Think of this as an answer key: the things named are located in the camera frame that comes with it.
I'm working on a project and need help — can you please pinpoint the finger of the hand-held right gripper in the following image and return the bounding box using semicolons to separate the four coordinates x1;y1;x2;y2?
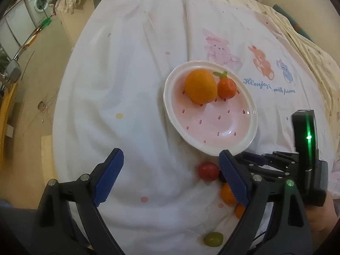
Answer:
235;152;293;184
262;150;300;171

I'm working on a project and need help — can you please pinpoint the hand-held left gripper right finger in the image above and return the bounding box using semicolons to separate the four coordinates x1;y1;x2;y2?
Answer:
218;149;312;255

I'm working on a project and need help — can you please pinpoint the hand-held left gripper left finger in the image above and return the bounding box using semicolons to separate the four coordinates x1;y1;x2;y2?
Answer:
32;148;125;255

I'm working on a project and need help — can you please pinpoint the medium orange tangerine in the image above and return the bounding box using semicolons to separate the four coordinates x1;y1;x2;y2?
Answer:
234;203;246;220
221;183;237;205

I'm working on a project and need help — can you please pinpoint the red cherry tomato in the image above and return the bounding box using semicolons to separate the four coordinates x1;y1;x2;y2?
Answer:
197;162;220;183

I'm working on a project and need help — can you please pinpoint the pink strawberry-pattern plate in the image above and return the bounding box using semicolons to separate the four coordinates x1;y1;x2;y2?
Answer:
163;60;259;157

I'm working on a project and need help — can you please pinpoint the green round fruit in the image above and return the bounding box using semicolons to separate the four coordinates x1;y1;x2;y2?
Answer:
203;232;224;248

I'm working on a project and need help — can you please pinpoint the small reddish tangerine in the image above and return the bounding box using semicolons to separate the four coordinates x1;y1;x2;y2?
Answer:
217;78;237;99

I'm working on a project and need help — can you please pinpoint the large pale orange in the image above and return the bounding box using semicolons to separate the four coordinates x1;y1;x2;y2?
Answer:
184;68;218;104

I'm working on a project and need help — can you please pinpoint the person's right hand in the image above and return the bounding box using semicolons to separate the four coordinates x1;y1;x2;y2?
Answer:
305;191;340;233

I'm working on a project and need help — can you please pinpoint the white printed blanket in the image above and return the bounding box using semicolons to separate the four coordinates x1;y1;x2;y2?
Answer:
52;0;332;255

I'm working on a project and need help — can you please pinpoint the teal pillow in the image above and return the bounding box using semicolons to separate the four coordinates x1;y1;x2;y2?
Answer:
273;4;315;43

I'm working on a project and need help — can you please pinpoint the yellow wooden furniture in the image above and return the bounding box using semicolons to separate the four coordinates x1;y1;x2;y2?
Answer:
0;81;20;140

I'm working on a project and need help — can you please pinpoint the grey metal box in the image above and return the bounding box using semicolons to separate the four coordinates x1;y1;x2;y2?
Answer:
5;59;22;81

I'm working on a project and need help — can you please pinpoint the white cabinet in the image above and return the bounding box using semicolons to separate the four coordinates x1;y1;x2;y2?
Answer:
0;4;36;59

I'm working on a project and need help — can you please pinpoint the white washing machine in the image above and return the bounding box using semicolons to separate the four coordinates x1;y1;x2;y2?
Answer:
26;0;53;25

